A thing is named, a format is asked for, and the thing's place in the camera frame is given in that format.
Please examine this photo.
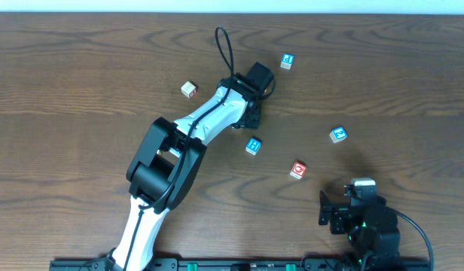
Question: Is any red letter I block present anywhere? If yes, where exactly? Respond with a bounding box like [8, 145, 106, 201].
[181, 81, 197, 99]

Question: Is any blue number 2 block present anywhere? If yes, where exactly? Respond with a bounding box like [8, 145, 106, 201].
[329, 126, 348, 143]

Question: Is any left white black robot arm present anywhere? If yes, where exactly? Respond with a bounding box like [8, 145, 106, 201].
[105, 62, 276, 270]

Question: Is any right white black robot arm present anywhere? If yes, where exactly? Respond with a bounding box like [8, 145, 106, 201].
[319, 181, 405, 270]

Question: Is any blue letter P block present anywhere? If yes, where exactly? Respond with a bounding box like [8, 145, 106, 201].
[280, 53, 295, 70]

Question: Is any red letter Q block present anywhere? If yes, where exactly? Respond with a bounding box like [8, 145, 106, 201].
[289, 162, 307, 180]

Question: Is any blue letter H block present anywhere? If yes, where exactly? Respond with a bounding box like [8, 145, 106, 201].
[246, 138, 261, 155]

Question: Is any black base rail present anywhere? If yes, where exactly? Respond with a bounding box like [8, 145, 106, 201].
[49, 257, 432, 271]

